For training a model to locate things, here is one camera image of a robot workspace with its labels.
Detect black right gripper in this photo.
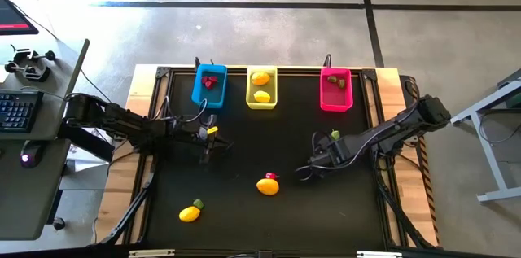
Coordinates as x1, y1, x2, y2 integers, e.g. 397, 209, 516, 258
296, 137, 357, 181

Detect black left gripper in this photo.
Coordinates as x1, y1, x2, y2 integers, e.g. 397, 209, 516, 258
173, 114, 235, 166

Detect orange-yellow toy fruit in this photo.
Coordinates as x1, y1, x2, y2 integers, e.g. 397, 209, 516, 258
256, 177, 281, 197
250, 71, 272, 87

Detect yellow toy lemon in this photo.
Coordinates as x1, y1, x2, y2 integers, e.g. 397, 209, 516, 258
252, 90, 272, 104
178, 205, 202, 224

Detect blue plastic basket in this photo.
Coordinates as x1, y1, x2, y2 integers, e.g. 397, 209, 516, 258
190, 63, 229, 110

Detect pink plastic basket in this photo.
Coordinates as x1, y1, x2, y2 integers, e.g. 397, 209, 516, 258
319, 67, 355, 112

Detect yellow plastic basket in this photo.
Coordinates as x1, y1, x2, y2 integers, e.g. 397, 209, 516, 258
245, 65, 279, 111

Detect black yellow hazard tape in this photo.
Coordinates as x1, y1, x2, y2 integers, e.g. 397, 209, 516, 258
409, 77, 440, 247

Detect black desk foot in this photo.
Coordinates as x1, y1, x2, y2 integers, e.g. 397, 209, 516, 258
56, 125, 116, 164

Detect white paper sheet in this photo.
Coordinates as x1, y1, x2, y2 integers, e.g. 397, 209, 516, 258
67, 143, 123, 172

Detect black computer mouse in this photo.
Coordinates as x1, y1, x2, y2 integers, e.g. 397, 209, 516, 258
19, 140, 42, 169

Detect grey metal stand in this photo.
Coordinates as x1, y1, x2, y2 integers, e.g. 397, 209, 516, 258
449, 68, 521, 205

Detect black desk clamp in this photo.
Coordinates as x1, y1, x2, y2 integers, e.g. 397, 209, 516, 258
10, 44, 57, 63
3, 61, 53, 83

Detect grey desk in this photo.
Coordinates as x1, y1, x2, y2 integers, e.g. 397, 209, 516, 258
0, 37, 91, 243

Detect black backlit keyboard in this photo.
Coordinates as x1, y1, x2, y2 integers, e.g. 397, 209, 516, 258
0, 90, 45, 134

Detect black computer monitor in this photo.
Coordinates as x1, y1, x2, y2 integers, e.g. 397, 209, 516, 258
0, 0, 40, 37

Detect white metal bracket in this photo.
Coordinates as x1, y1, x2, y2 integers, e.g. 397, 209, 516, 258
129, 248, 176, 258
357, 251, 403, 258

